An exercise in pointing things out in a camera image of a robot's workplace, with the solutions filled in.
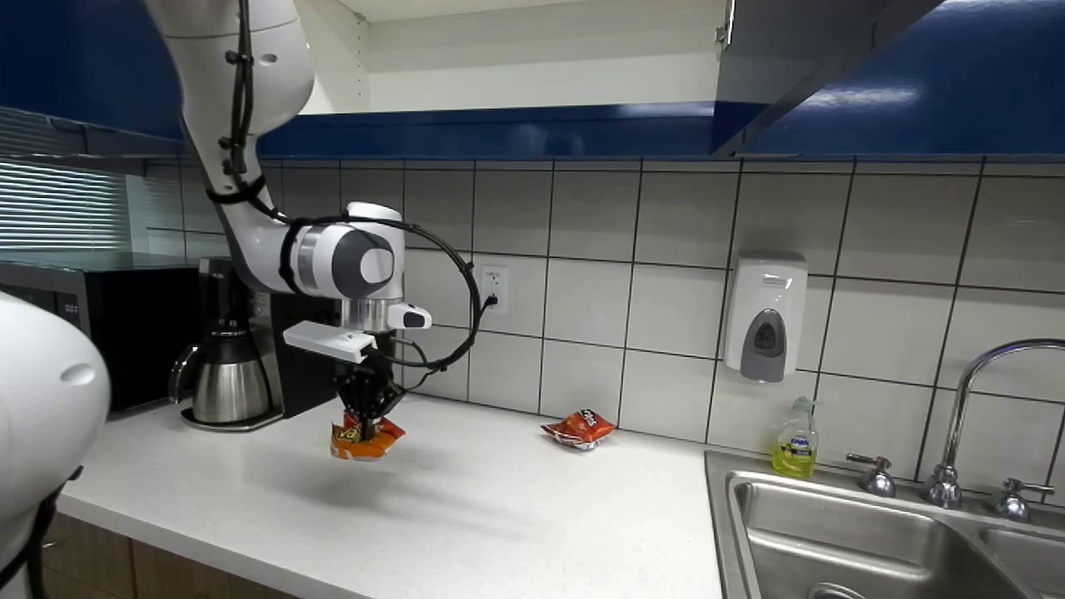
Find orange snack packet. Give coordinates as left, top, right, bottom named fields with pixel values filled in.
left=328, top=409, right=409, bottom=462
left=540, top=406, right=620, bottom=452

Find blue open cabinet door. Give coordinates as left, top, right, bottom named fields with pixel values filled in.
left=712, top=0, right=944, bottom=160

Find white window blinds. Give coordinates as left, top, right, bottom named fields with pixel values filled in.
left=0, top=163, right=140, bottom=266

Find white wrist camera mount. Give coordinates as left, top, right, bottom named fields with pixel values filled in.
left=280, top=321, right=378, bottom=365

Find yellow dish soap bottle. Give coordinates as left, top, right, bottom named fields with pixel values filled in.
left=767, top=395, right=823, bottom=483

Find stainless steel double sink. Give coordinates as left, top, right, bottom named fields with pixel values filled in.
left=701, top=446, right=1065, bottom=599

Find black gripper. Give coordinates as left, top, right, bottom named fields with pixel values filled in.
left=335, top=336, right=409, bottom=438

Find wooden base cabinet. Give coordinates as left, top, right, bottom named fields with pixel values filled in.
left=42, top=513, right=292, bottom=599

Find steel black coffee maker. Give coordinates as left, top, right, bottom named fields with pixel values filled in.
left=197, top=256, right=346, bottom=432

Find white wall soap dispenser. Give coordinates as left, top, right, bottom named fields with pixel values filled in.
left=721, top=256, right=812, bottom=385

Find black steel microwave oven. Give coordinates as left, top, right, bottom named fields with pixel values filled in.
left=0, top=260, right=210, bottom=421

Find chrome gooseneck faucet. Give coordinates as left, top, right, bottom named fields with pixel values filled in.
left=926, top=336, right=1065, bottom=510

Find blue closed wall cabinet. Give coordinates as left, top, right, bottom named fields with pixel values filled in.
left=752, top=0, right=1065, bottom=160

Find chrome faucet handle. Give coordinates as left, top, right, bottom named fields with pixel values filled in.
left=990, top=476, right=1059, bottom=524
left=844, top=449, right=897, bottom=500

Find steel coffee carafe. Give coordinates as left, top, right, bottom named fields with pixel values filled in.
left=166, top=321, right=275, bottom=429

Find white wall outlet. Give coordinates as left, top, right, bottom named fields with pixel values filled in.
left=477, top=260, right=515, bottom=315

